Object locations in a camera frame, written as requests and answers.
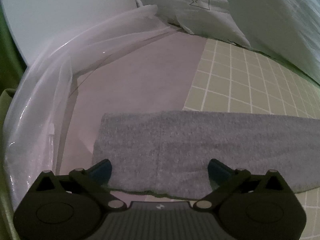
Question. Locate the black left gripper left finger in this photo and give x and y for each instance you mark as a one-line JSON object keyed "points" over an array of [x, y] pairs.
{"points": [[90, 183]]}

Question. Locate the clear plastic storage bag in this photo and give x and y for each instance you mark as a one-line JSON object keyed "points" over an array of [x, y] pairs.
{"points": [[33, 126]]}

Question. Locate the green grid mat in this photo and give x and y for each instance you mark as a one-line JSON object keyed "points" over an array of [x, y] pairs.
{"points": [[233, 79]]}

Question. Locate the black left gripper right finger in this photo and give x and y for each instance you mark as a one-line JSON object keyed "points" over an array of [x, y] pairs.
{"points": [[228, 182]]}

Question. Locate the pale blue pillow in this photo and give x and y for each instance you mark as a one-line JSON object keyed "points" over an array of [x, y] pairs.
{"points": [[33, 23]]}

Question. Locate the pale green carrot print quilt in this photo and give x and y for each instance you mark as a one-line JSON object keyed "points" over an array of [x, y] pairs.
{"points": [[286, 30]]}

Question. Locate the grey zip hoodie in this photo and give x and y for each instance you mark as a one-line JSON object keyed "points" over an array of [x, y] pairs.
{"points": [[168, 152]]}

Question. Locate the green fabric at edge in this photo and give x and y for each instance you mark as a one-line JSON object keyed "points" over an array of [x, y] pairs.
{"points": [[12, 69]]}

